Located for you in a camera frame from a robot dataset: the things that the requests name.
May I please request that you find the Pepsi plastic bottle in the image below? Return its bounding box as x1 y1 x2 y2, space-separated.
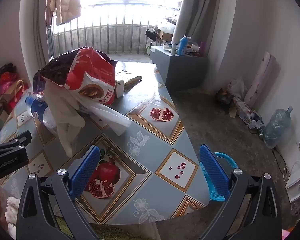
25 94 57 135

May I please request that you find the gold tissue pack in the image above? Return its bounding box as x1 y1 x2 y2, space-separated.
115 76 142 98

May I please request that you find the red white snack bag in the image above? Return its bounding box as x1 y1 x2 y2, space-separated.
33 47 117 105

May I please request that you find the blue plastic trash basket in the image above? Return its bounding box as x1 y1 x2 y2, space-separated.
199 152 238 202

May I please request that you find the fruit pattern tablecloth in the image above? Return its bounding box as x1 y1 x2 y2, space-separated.
0 62 210 225

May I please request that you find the red bags pile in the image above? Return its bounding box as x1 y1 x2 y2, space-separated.
0 63 29 129

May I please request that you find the large water jug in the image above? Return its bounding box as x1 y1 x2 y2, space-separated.
263 106 293 149

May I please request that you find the floor clutter pile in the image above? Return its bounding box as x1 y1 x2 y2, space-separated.
214 76 264 130

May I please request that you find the grey cabinet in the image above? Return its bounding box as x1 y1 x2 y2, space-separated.
150 46 209 93

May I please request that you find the pink rolled mat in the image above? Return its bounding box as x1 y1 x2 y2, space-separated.
244 51 277 108

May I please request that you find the blue bottle on cabinet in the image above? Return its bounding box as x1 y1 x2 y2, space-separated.
178 36 189 56

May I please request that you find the grey curtain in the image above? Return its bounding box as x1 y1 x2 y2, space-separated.
171 0 239 55

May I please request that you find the beige hanging jacket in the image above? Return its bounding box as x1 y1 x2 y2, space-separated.
46 0 82 26

